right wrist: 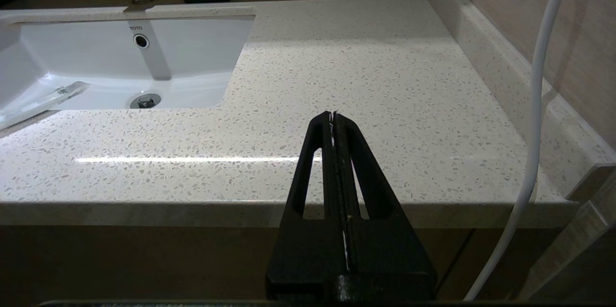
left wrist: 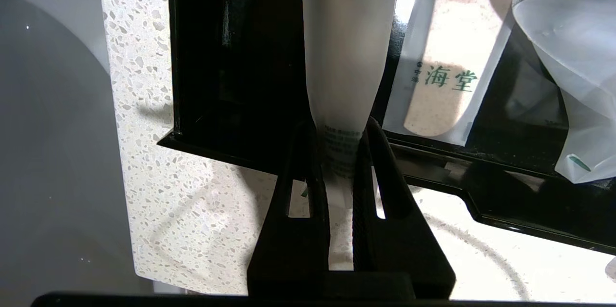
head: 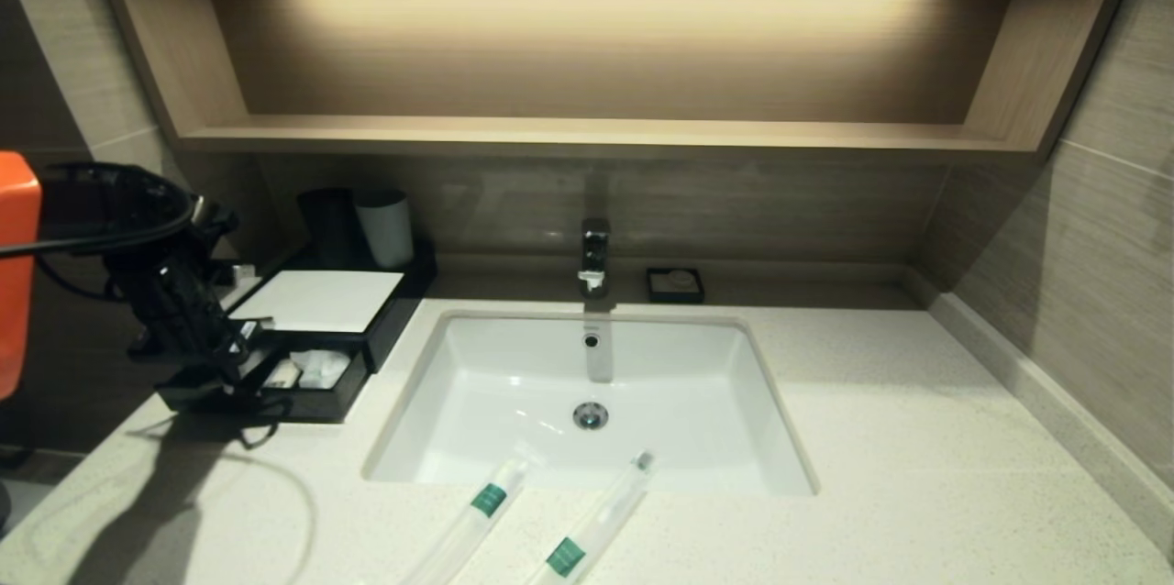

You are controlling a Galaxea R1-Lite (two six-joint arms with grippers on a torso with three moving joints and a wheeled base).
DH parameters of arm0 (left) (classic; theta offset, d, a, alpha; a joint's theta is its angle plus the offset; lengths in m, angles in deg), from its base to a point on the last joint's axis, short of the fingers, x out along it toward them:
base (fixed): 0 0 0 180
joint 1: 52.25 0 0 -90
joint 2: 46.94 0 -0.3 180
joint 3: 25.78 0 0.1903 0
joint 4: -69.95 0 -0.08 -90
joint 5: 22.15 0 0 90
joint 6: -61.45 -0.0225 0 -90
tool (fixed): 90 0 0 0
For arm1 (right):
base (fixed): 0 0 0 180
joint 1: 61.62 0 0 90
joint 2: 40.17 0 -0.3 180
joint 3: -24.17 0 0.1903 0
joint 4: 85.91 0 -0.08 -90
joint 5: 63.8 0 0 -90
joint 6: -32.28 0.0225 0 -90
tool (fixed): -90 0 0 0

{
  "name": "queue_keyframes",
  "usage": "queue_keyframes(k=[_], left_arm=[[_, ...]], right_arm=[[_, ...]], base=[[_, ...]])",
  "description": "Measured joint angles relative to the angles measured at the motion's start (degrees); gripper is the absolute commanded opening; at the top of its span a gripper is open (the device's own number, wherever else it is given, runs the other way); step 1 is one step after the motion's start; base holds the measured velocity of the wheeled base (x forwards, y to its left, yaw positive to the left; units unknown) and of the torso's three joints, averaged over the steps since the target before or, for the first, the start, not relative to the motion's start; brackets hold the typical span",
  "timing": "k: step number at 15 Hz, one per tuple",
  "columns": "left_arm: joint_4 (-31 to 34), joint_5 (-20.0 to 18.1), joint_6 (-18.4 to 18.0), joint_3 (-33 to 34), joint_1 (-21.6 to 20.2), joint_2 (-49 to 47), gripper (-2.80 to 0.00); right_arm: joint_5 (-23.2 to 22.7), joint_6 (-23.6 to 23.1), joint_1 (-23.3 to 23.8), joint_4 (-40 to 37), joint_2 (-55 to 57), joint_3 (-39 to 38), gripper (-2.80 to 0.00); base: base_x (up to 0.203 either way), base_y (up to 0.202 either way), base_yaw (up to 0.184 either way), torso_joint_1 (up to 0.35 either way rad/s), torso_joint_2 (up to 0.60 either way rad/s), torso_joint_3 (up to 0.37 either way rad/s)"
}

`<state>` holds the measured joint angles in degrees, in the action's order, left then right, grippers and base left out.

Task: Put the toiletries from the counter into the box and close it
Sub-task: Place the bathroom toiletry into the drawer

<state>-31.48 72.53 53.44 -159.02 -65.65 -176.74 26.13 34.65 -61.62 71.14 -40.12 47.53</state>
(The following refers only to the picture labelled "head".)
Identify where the green-banded pack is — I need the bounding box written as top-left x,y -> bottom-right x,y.
399,443 -> 548,585
525,449 -> 657,585

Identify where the black amenity box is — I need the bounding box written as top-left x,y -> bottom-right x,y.
229,241 -> 439,375

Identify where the white card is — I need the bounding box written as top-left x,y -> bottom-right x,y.
231,270 -> 406,335

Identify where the white wrapped amenity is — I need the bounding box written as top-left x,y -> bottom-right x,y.
301,350 -> 352,390

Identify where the black cup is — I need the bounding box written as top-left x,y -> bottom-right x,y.
299,188 -> 364,270

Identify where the white cup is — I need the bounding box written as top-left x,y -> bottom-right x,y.
355,190 -> 418,271

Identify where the chrome faucet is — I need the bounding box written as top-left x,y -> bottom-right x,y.
578,218 -> 614,300

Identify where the green-banded pack, grey-bristled toothbrush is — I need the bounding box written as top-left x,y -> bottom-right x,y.
525,449 -> 657,585

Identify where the black soap dish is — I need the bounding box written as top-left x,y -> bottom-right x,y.
646,268 -> 706,305

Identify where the white sink basin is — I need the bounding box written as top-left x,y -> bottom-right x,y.
364,310 -> 817,499

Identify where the black cable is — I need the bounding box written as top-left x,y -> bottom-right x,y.
0,193 -> 201,260

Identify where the wooden wall shelf niche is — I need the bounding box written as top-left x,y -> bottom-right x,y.
110,0 -> 1111,166

